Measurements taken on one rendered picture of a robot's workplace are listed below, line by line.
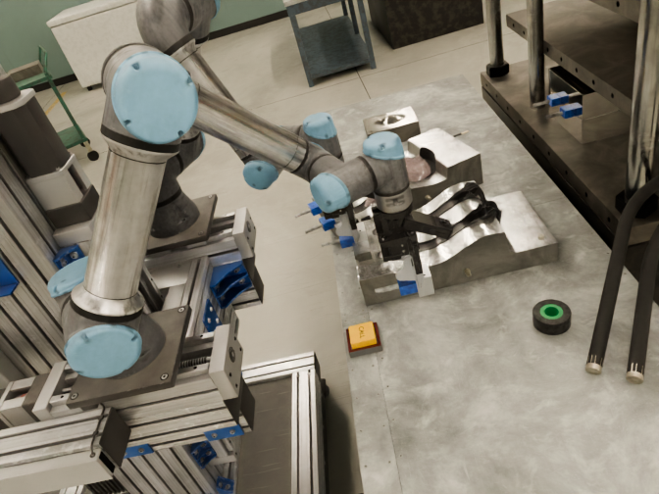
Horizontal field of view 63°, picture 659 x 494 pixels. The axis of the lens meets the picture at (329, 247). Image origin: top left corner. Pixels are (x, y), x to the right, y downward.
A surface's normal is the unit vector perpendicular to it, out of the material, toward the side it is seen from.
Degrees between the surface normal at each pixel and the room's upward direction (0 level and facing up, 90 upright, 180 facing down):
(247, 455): 0
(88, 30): 90
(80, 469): 90
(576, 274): 0
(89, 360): 96
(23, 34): 90
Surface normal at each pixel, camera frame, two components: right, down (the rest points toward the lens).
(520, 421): -0.25, -0.78
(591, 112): 0.07, 0.58
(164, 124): 0.50, 0.31
